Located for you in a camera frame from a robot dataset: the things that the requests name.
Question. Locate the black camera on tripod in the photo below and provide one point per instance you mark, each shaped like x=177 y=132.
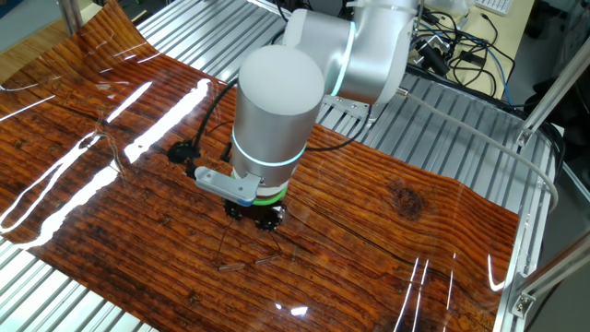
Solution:
x=435 y=60

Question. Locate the white keyboard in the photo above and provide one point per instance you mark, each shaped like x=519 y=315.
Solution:
x=495 y=5

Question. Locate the light wooden desk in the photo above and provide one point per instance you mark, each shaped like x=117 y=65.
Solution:
x=518 y=32

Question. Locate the glossy wood-grain mat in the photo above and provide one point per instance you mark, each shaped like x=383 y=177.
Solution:
x=184 y=295

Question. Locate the round metal post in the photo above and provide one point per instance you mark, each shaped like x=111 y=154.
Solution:
x=71 y=16

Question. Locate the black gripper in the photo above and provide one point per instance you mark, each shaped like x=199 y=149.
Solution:
x=258 y=212

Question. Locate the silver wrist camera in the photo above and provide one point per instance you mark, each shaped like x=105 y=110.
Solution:
x=226 y=184

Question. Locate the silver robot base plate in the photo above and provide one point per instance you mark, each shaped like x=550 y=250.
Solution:
x=343 y=107

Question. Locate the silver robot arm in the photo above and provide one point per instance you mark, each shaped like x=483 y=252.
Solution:
x=272 y=129

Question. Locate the aluminium frame bar with bracket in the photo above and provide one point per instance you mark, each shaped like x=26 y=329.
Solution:
x=553 y=276

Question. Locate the slanted aluminium frame post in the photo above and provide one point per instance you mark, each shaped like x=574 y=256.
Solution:
x=553 y=90

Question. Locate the black fabric bag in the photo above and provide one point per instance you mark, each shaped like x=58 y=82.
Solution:
x=569 y=120

